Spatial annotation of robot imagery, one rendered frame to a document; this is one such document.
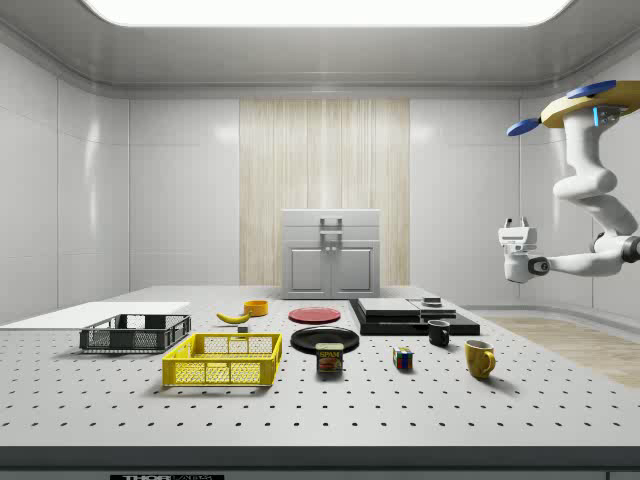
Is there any white cabinet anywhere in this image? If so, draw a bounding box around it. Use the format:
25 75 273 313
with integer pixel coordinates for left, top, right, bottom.
280 208 382 300

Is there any black plate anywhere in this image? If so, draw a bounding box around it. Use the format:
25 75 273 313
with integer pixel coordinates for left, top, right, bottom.
290 326 361 353

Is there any dark grey basket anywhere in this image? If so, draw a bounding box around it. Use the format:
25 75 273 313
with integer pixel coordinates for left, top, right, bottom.
78 313 193 354

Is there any white board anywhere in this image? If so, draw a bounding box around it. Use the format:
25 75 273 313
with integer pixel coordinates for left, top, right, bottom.
0 301 192 330

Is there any black stove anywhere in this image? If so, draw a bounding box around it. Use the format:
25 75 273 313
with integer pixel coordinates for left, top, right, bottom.
348 296 481 336

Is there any yellow basket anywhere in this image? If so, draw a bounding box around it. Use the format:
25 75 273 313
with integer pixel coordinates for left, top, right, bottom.
161 332 284 388

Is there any black mug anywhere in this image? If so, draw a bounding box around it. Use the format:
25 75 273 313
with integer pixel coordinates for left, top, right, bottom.
427 319 451 347

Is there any yellow mug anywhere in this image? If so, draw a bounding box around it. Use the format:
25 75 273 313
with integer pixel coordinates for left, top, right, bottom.
464 339 497 379

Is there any drone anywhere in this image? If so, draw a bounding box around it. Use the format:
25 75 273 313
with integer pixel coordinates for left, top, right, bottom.
506 78 640 138

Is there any flat-sided can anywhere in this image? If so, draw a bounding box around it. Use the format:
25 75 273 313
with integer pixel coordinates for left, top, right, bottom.
314 342 345 375

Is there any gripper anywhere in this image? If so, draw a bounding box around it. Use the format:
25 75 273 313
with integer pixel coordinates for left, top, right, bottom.
497 215 539 254

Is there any red plate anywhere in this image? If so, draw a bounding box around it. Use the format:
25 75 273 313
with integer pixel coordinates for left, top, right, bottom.
288 306 342 324

